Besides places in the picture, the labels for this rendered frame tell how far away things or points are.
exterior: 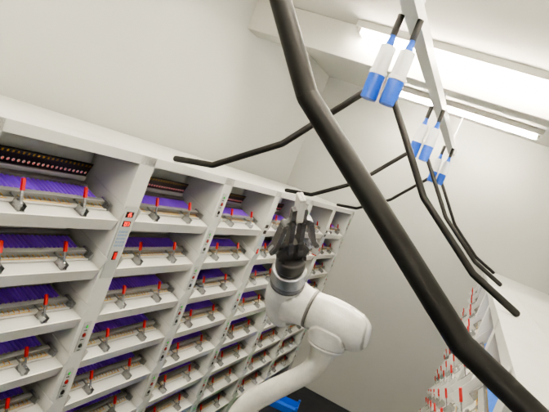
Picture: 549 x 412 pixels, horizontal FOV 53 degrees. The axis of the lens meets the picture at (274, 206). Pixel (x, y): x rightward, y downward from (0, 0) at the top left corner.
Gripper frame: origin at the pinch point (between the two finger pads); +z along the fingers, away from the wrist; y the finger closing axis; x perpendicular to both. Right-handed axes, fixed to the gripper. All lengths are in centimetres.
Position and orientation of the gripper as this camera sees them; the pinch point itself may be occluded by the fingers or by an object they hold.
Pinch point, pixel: (299, 208)
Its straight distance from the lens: 125.3
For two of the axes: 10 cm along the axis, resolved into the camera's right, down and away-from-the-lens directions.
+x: 3.0, 6.7, -6.8
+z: 0.9, -7.3, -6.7
